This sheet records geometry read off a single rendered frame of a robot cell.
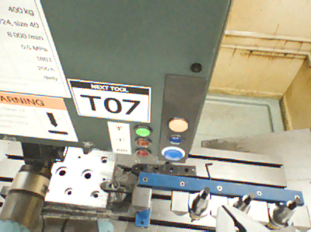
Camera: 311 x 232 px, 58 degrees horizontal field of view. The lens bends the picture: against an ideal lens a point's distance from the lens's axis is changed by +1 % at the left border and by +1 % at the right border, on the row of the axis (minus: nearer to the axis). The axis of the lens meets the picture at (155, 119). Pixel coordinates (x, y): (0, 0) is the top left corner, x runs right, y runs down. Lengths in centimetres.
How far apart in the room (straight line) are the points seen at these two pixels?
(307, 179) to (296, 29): 73
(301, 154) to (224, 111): 56
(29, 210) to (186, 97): 42
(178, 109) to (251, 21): 122
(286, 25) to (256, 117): 59
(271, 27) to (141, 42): 133
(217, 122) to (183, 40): 151
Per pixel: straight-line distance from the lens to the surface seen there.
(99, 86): 34
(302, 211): 92
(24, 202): 64
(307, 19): 160
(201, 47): 28
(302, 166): 149
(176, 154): 43
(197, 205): 79
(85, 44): 30
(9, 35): 33
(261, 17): 154
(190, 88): 32
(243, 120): 184
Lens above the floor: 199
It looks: 54 degrees down
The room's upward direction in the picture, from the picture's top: 3 degrees clockwise
